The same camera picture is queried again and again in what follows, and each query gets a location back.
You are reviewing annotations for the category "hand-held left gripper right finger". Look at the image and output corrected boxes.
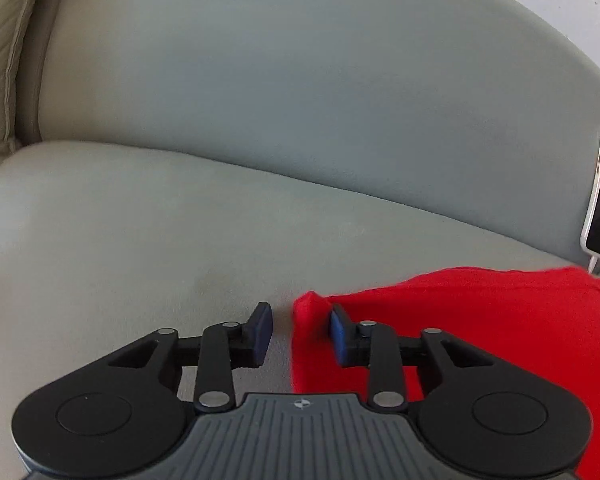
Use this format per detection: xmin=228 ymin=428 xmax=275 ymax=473
xmin=328 ymin=302 xmax=498 ymax=413

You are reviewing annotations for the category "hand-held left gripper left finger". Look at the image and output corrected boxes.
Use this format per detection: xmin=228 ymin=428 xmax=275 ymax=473
xmin=107 ymin=301 xmax=273 ymax=413

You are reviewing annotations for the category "red cloth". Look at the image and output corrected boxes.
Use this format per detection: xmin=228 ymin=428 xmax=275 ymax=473
xmin=290 ymin=266 xmax=600 ymax=480

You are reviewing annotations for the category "grey sofa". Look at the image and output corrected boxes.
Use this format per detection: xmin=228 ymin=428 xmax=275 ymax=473
xmin=0 ymin=0 xmax=600 ymax=480

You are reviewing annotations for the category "beige cushion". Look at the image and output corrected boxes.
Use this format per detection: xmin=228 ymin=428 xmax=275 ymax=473
xmin=0 ymin=0 xmax=76 ymax=157

